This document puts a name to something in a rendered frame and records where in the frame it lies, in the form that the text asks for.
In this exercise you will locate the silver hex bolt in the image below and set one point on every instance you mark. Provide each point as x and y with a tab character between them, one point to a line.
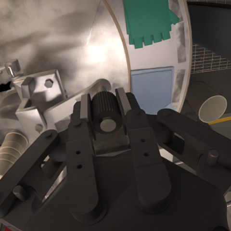
48	83

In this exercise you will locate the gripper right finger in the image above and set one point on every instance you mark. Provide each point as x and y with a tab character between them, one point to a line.
148	162

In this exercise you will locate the blue cloth pad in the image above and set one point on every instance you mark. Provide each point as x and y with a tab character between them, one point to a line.
151	88

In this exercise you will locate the grey tube with cream end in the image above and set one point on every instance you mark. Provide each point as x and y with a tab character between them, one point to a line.
212	109

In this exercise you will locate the steel vessel body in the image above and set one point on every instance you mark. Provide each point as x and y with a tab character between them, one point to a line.
54	36

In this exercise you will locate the silver valve lever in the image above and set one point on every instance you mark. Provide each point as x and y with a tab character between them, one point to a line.
63	108

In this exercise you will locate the small silver cylinder knob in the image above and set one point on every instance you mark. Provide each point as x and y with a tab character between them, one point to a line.
13	67

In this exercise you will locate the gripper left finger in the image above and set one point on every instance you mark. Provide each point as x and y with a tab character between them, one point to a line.
79	162

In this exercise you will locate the beige ribbed cylinder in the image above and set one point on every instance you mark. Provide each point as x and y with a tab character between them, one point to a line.
12	151

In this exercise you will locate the black knurled lever knob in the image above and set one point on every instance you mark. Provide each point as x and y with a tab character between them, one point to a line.
105	108

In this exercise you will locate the silver valve body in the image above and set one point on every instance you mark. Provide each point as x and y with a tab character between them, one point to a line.
30	113

